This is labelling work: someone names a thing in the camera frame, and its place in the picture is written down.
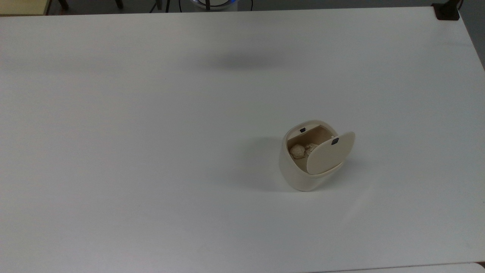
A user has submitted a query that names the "black floor cable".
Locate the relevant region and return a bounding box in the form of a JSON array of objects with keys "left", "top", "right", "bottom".
[{"left": 149, "top": 0, "right": 172, "bottom": 13}]

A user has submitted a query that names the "cream plastic trash bin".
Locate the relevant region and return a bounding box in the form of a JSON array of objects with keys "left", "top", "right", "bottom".
[{"left": 278, "top": 120, "right": 346, "bottom": 192}]

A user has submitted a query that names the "black table clamp mount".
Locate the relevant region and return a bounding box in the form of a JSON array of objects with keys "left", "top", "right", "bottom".
[{"left": 432, "top": 0, "right": 464, "bottom": 21}]

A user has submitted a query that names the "yellow wooden table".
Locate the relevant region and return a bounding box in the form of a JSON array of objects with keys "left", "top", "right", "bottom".
[{"left": 0, "top": 0, "right": 52, "bottom": 16}]

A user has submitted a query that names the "cream swing bin lid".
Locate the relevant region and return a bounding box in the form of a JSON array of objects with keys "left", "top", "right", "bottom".
[{"left": 305, "top": 131, "right": 356, "bottom": 175}]

